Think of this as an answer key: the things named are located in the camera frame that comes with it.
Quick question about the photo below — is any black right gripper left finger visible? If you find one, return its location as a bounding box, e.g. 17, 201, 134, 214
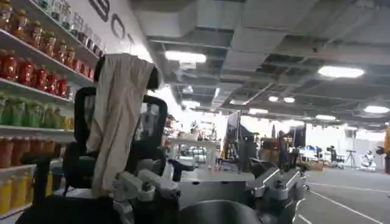
112, 158, 196, 203

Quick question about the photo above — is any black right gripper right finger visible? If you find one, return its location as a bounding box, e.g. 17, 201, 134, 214
246, 158, 309, 200

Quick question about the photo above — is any small white table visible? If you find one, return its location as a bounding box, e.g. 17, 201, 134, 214
168, 137, 219, 172

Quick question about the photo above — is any beige cloth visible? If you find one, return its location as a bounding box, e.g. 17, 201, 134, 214
86, 53, 156, 198

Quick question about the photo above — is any black office chair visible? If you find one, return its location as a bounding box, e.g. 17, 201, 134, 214
15, 56, 169, 224

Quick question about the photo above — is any dark display banner stand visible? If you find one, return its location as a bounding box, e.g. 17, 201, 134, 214
224, 110, 242, 161

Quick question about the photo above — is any black tripod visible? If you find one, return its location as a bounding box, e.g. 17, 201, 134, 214
345, 149, 358, 170

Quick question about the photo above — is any white robot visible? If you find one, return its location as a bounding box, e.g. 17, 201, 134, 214
360, 150, 377, 172

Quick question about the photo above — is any person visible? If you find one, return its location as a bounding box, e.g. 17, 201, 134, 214
383, 124, 390, 175

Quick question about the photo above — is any shelf with drink bottles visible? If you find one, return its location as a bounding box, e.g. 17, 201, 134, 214
0, 0, 107, 220

